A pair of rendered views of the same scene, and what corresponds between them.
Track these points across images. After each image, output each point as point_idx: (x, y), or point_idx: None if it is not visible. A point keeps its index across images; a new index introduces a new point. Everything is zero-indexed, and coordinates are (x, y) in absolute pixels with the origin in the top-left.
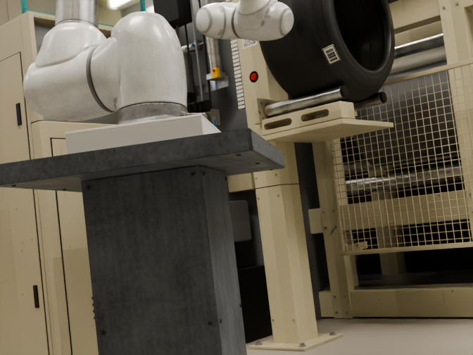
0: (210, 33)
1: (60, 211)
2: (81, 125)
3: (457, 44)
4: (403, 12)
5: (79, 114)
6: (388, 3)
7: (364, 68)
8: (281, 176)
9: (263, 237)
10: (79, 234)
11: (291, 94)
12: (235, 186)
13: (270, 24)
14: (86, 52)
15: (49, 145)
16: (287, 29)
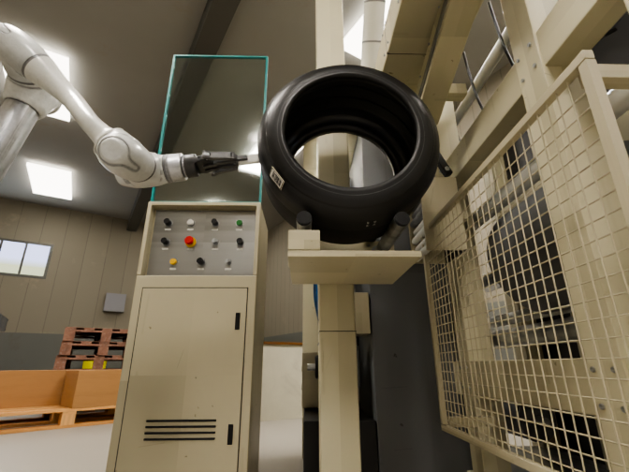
0: (121, 184)
1: (135, 344)
2: (172, 276)
3: (543, 121)
4: (493, 110)
5: None
6: (422, 105)
7: (338, 185)
8: (324, 321)
9: (318, 390)
10: (148, 364)
11: None
12: None
13: (97, 157)
14: None
15: (140, 292)
16: (111, 158)
